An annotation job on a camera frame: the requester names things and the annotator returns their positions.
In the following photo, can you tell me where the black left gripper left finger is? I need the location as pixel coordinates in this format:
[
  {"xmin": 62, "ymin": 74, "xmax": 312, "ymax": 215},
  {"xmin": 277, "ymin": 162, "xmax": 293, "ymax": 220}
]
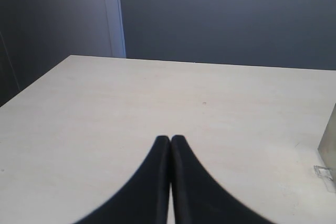
[{"xmin": 77, "ymin": 136, "xmax": 170, "ymax": 223}]

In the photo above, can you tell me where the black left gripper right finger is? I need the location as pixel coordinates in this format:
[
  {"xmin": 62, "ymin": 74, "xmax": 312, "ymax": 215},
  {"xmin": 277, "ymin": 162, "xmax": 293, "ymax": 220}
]
[{"xmin": 170, "ymin": 135, "xmax": 269, "ymax": 223}]

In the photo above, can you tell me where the stainless steel test tube rack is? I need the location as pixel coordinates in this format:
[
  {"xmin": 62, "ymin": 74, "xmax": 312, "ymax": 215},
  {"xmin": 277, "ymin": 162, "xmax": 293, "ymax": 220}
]
[{"xmin": 318, "ymin": 106, "xmax": 336, "ymax": 169}]

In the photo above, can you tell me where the clear plastic bracket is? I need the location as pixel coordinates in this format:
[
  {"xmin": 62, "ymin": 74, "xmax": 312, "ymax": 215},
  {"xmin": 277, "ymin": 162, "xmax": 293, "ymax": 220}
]
[{"xmin": 314, "ymin": 165, "xmax": 335, "ymax": 193}]

